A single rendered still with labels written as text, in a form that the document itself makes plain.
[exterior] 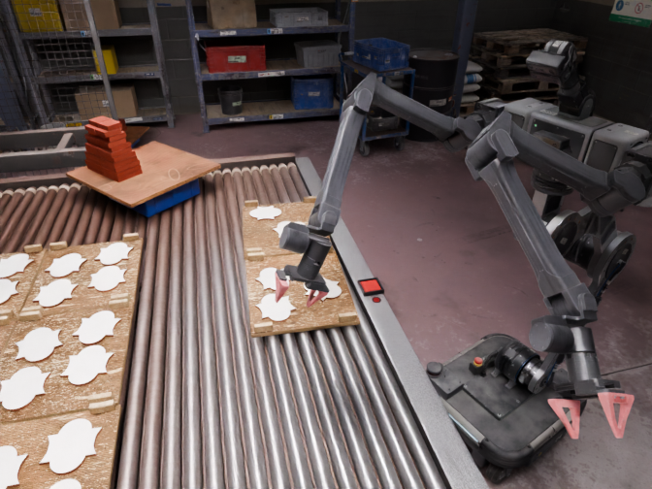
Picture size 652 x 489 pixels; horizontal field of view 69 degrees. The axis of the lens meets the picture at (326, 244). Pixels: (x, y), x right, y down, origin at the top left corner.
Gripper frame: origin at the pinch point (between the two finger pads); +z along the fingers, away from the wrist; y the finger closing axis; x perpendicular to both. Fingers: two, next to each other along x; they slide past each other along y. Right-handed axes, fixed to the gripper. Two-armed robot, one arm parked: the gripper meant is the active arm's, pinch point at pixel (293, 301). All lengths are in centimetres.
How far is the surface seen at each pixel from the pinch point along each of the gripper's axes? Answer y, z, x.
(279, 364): 5.5, 22.5, 0.8
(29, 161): -75, 48, 171
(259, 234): 14, 14, 70
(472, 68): 344, -115, 410
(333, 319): 23.6, 11.7, 11.4
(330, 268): 31.6, 7.0, 37.7
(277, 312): 8.7, 17.6, 19.8
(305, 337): 14.8, 17.7, 8.7
